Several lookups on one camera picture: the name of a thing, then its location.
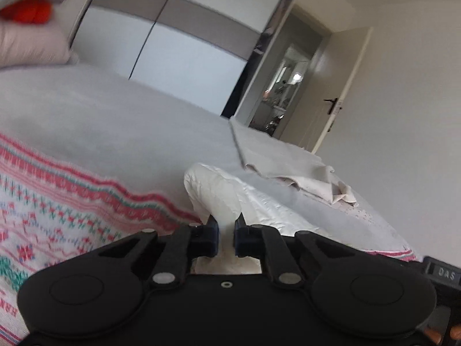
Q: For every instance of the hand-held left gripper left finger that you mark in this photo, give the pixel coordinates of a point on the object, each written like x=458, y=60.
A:
x=213, y=238

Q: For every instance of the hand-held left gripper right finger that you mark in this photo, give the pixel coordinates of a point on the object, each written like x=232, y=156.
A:
x=239, y=239

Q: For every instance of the white padded jacket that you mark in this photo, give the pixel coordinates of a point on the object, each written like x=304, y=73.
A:
x=223, y=194

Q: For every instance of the person's right hand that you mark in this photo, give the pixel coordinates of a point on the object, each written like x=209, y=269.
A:
x=455, y=335

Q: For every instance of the beige folded cloth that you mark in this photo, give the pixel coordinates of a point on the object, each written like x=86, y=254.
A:
x=281, y=155

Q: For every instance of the grey bed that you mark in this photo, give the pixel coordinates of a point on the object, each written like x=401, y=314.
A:
x=108, y=115

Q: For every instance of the patterned pink knit blanket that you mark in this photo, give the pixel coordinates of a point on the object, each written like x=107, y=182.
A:
x=54, y=205

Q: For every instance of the white and grey wardrobe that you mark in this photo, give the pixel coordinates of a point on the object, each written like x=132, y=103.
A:
x=187, y=61

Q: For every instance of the beige room door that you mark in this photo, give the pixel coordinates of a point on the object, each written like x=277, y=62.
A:
x=335, y=79

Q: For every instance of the pink pillow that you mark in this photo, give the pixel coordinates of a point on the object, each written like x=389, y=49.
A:
x=32, y=47

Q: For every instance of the red soft item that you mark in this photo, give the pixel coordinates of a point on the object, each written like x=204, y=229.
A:
x=28, y=10

